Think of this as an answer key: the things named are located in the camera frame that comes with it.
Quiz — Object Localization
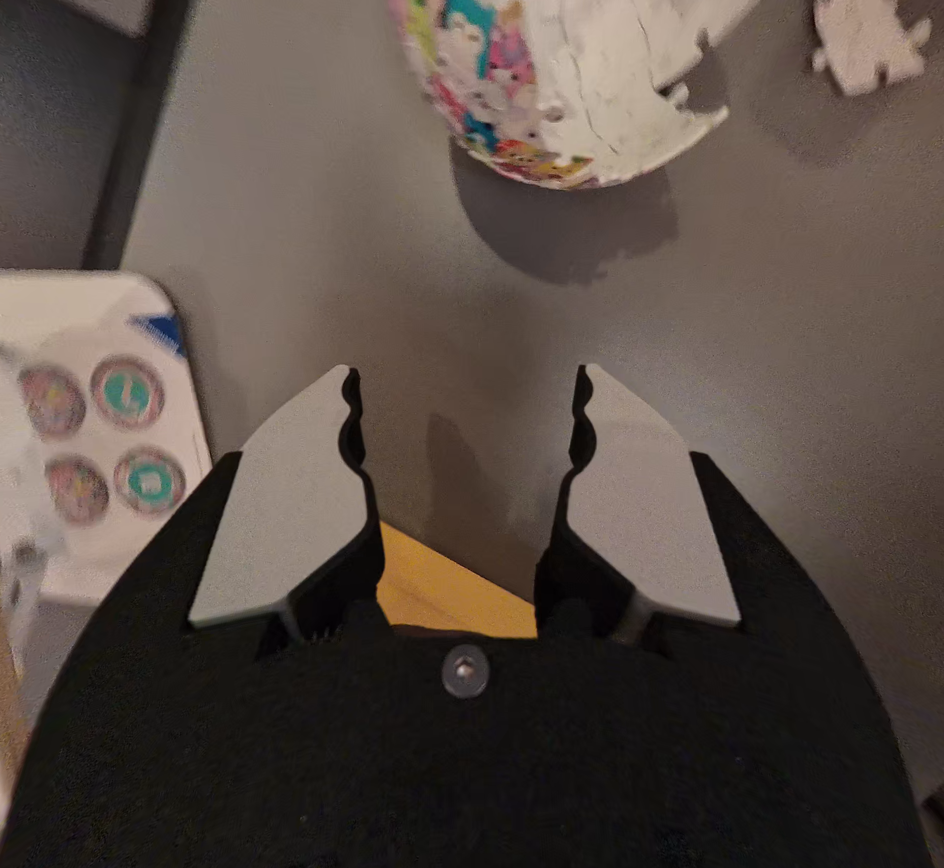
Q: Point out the colourful puzzle ball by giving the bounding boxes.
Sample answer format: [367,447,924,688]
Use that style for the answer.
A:
[375,0,792,190]

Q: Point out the joined white puzzle pieces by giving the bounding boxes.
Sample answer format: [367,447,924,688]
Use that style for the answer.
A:
[810,0,932,99]

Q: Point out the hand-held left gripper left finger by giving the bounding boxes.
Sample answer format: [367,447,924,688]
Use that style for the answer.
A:
[188,365,386,642]

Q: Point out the white printed sheet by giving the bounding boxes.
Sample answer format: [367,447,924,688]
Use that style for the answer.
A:
[0,269,215,607]

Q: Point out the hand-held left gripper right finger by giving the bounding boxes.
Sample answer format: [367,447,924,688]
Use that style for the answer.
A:
[534,364,740,645]

